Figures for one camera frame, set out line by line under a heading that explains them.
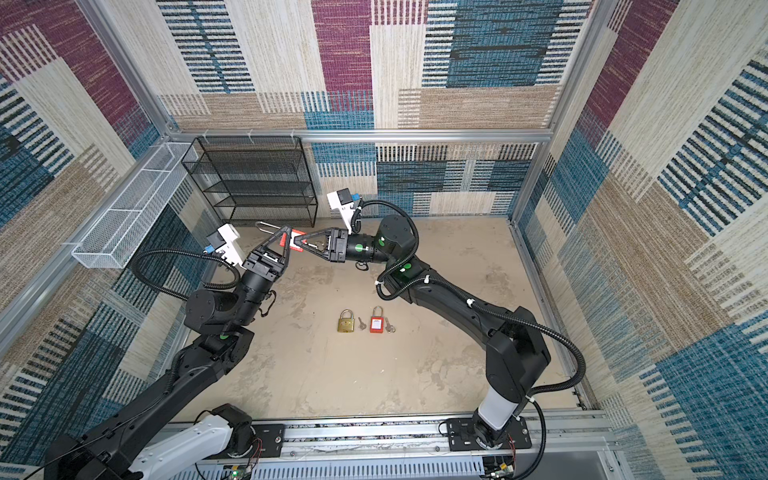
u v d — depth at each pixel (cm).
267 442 73
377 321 92
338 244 56
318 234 60
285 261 58
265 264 55
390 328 92
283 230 58
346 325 92
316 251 60
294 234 58
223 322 52
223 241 55
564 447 71
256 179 109
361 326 93
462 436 73
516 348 44
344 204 59
